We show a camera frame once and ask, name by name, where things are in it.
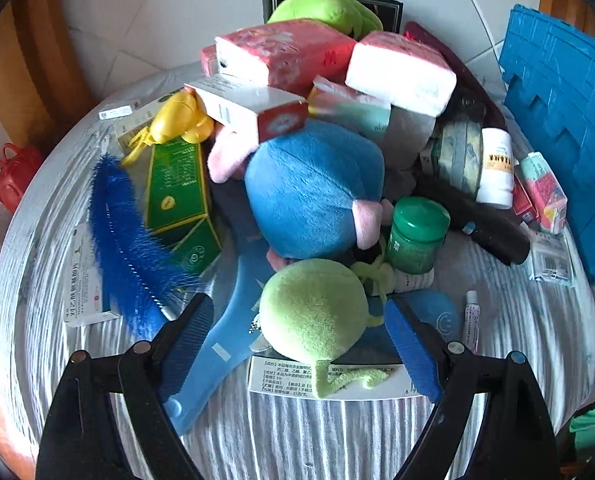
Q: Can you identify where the white flat medicine box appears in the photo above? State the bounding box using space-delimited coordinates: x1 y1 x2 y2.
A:
63 221 120 327

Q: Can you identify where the small ointment tube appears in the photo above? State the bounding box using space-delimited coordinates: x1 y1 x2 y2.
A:
462 290 481 354

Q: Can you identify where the barcode white packet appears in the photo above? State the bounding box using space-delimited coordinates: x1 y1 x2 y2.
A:
522 224 573 287

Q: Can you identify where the white box under plush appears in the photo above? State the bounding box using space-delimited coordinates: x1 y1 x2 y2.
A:
246 353 423 402

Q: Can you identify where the black cylinder tube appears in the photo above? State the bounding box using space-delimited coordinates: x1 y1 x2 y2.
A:
412 174 531 266

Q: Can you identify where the green jar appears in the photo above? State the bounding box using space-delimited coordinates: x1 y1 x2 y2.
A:
385 196 450 275

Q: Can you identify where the light green ball plush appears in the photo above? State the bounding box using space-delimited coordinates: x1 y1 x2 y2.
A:
257 259 389 399

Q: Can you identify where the pink green small box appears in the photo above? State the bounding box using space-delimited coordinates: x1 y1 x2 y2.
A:
519 152 567 235

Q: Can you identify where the green medicine box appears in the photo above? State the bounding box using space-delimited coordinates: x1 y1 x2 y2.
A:
145 138 221 275

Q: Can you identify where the white medicine bottle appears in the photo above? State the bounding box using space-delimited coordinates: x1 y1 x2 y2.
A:
476 128 514 210

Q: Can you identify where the tape roll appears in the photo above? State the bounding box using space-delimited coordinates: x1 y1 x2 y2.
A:
420 113 483 198

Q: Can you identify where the blue round plush toy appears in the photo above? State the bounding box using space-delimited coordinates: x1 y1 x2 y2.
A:
206 118 396 271

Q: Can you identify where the yellow plastic toy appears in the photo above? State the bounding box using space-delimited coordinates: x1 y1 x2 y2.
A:
120 89 215 167

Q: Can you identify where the blue plastic crate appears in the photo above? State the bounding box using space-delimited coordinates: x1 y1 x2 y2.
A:
500 4 595 283

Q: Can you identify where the pink tissue pack upper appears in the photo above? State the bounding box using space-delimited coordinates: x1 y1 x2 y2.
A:
345 30 457 117

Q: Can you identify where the pink tissue pack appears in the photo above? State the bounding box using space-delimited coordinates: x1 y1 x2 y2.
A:
215 20 356 93
345 30 457 117

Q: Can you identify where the white red medicine box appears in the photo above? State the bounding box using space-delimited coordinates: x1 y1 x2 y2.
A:
186 75 308 146

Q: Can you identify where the pink tissue pack left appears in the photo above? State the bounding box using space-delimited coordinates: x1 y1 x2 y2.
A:
215 20 356 93

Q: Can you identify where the black framed box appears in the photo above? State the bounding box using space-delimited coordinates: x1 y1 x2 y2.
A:
262 0 404 32

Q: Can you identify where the green plush toy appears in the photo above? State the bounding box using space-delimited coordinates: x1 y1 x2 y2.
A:
267 0 383 41

